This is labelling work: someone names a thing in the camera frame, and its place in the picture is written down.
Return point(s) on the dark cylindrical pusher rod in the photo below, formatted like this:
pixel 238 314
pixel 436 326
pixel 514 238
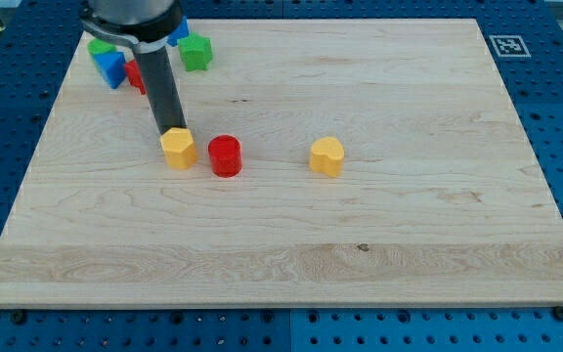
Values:
pixel 160 85

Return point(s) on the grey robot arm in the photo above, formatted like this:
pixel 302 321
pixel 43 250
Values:
pixel 143 26

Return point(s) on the blue block behind arm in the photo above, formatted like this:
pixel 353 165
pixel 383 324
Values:
pixel 180 32

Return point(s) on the yellow heart block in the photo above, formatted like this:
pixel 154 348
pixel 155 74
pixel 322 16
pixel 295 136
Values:
pixel 327 156

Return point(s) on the red block behind rod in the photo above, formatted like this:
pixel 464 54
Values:
pixel 134 76

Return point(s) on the green star block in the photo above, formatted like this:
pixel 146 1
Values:
pixel 195 52

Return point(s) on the blue triangle block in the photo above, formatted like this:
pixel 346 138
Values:
pixel 111 68

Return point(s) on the green cylinder block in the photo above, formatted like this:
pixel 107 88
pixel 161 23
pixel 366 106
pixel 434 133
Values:
pixel 97 47

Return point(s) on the yellow pentagon block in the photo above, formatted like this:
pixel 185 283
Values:
pixel 178 145

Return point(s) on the red cylinder block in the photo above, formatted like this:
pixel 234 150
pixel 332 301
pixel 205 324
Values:
pixel 225 156

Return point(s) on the wooden board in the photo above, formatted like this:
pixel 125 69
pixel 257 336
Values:
pixel 440 202

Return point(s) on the white fiducial marker tag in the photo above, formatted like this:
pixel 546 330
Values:
pixel 509 46

